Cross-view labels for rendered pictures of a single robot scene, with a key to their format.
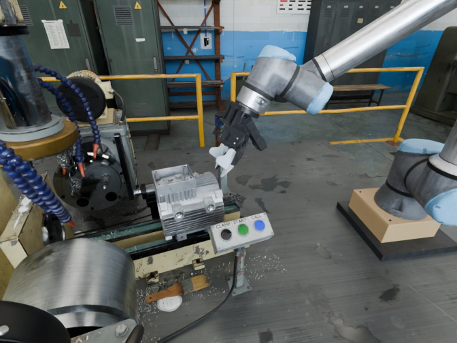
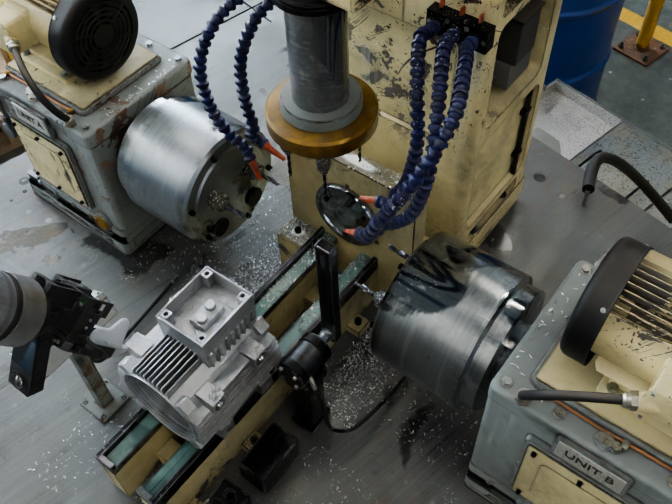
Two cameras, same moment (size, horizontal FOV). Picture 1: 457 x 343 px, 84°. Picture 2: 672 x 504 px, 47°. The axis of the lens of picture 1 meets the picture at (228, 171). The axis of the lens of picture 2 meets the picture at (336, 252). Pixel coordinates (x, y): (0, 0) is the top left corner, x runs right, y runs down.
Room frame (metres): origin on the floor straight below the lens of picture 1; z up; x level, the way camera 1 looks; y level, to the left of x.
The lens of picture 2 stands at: (1.39, 0.01, 2.16)
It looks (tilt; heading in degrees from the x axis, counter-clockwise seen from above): 52 degrees down; 150
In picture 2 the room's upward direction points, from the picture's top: 3 degrees counter-clockwise
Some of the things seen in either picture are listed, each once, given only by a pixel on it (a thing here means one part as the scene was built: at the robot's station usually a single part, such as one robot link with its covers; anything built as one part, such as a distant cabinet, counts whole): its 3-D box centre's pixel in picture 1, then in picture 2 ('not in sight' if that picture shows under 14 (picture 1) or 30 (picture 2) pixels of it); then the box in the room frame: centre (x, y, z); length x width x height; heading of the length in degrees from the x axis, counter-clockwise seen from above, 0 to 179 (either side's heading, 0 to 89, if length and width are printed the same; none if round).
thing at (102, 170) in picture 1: (94, 168); (470, 328); (0.90, 0.55, 1.04); 0.41 x 0.25 x 0.25; 20
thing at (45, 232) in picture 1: (55, 234); (345, 216); (0.55, 0.52, 1.02); 0.15 x 0.02 x 0.15; 20
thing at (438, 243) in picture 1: (391, 224); not in sight; (0.81, -0.70, 0.82); 0.32 x 0.32 x 0.03; 9
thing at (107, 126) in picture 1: (101, 152); (608, 429); (1.14, 0.64, 0.99); 0.35 x 0.31 x 0.37; 20
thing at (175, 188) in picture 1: (174, 184); (208, 317); (0.68, 0.17, 1.11); 0.12 x 0.11 x 0.07; 112
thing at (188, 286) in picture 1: (178, 289); not in sight; (0.52, 0.16, 0.80); 0.21 x 0.05 x 0.01; 111
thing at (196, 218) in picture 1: (188, 204); (201, 364); (0.69, 0.14, 1.02); 0.20 x 0.19 x 0.19; 112
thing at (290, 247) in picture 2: not in sight; (299, 246); (0.46, 0.46, 0.86); 0.07 x 0.06 x 0.12; 20
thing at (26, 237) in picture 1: (36, 250); (365, 210); (0.53, 0.58, 0.97); 0.30 x 0.11 x 0.34; 20
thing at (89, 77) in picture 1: (100, 117); (655, 409); (1.19, 0.62, 1.16); 0.33 x 0.26 x 0.42; 20
